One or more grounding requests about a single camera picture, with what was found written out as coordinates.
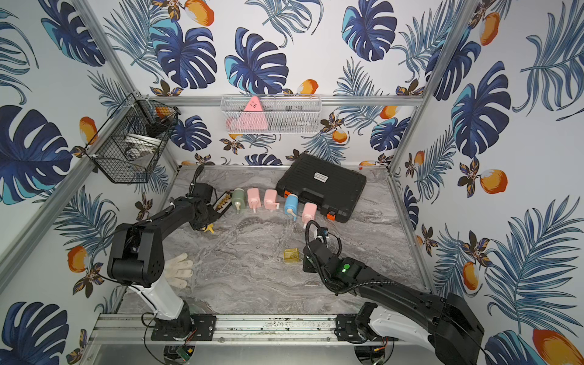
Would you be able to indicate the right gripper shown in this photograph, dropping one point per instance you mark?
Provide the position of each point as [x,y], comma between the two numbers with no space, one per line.
[306,266]

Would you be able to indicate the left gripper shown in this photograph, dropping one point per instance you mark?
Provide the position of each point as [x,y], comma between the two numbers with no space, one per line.
[209,218]

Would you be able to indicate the yellow transparent tray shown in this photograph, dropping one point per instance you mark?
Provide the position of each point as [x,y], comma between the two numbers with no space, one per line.
[291,255]

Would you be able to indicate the green pencil sharpener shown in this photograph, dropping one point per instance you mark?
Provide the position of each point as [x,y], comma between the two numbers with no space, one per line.
[238,199]

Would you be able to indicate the pink pencil sharpener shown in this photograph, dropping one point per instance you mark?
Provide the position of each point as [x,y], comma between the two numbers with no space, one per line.
[254,199]
[271,200]
[309,213]

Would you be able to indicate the blue pencil sharpener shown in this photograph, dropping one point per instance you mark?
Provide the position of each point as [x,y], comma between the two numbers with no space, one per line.
[291,206]

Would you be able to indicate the yellow pencil sharpener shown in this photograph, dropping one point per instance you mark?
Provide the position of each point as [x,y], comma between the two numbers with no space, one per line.
[209,228]

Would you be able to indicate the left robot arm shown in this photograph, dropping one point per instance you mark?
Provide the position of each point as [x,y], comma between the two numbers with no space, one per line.
[137,259]

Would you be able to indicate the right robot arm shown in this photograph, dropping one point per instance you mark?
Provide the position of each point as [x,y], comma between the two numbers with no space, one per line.
[453,330]

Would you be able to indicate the black yellow small box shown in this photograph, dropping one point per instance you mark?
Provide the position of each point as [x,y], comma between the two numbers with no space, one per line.
[223,203]

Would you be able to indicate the white work glove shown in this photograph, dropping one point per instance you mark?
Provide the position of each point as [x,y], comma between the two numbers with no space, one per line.
[178,271]

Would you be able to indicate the black plastic tool case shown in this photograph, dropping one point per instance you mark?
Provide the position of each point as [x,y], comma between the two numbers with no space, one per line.
[334,189]

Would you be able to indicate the pink triangular object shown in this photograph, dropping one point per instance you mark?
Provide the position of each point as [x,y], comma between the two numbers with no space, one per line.
[253,117]

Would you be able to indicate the black wire basket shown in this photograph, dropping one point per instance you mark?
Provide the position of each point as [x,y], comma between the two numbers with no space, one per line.
[139,131]

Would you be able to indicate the white wire mesh basket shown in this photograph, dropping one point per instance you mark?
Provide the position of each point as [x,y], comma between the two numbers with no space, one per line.
[286,113]

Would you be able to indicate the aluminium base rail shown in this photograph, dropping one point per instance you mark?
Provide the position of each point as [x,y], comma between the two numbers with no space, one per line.
[234,329]

